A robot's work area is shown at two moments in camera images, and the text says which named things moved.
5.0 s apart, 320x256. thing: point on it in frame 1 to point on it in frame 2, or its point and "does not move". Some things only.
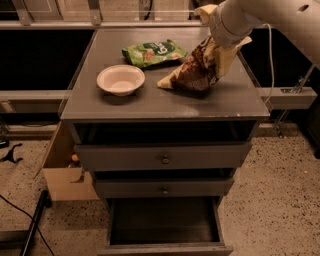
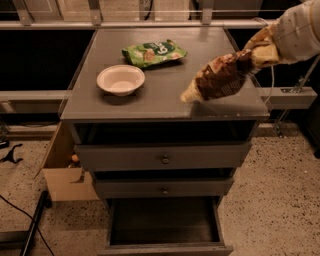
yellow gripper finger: x=224 y=56 to x=265 y=53
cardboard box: x=59 y=175 does not move
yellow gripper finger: x=205 y=11 to x=263 y=37
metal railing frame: x=275 y=98 does not move
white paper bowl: x=121 y=79 does not move
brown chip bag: x=194 y=74 to x=220 y=77
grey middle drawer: x=162 y=188 does not move
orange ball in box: x=74 y=157 does not move
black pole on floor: x=44 y=203 does not move
